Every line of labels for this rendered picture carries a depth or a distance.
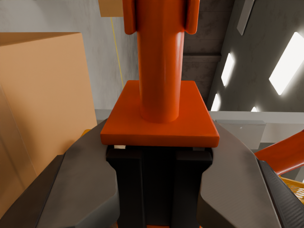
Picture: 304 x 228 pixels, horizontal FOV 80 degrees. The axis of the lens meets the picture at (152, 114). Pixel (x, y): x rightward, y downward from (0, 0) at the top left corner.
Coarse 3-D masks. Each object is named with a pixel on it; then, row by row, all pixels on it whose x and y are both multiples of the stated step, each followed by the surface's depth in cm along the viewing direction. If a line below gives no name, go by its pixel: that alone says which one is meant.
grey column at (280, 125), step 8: (96, 112) 132; (104, 112) 132; (216, 112) 131; (224, 112) 131; (232, 112) 131; (240, 112) 131; (248, 112) 130; (256, 112) 130; (264, 112) 130; (272, 112) 130; (280, 112) 130; (288, 112) 130; (296, 112) 130; (96, 120) 124; (264, 120) 120; (272, 120) 120; (280, 120) 120; (288, 120) 120; (296, 120) 120; (272, 128) 120; (280, 128) 119; (288, 128) 119; (296, 128) 119; (264, 136) 123; (272, 136) 123; (280, 136) 122; (288, 136) 122
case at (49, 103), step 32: (0, 32) 30; (32, 32) 29; (64, 32) 29; (0, 64) 15; (32, 64) 18; (64, 64) 24; (0, 96) 15; (32, 96) 18; (64, 96) 24; (0, 128) 15; (32, 128) 18; (64, 128) 24; (0, 160) 15; (32, 160) 18; (0, 192) 15
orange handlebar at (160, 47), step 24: (144, 0) 7; (168, 0) 7; (192, 0) 7; (144, 24) 8; (168, 24) 7; (192, 24) 7; (144, 48) 8; (168, 48) 8; (144, 72) 9; (168, 72) 8; (144, 96) 9; (168, 96) 9; (168, 120) 10
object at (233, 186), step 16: (224, 128) 11; (224, 144) 10; (240, 144) 10; (224, 160) 9; (240, 160) 9; (256, 160) 9; (208, 176) 8; (224, 176) 8; (240, 176) 8; (256, 176) 8; (208, 192) 7; (224, 192) 7; (240, 192) 7; (256, 192) 7; (208, 208) 7; (224, 208) 7; (240, 208) 7; (256, 208) 7; (272, 208) 7; (208, 224) 7; (224, 224) 6; (240, 224) 6; (256, 224) 6; (272, 224) 6
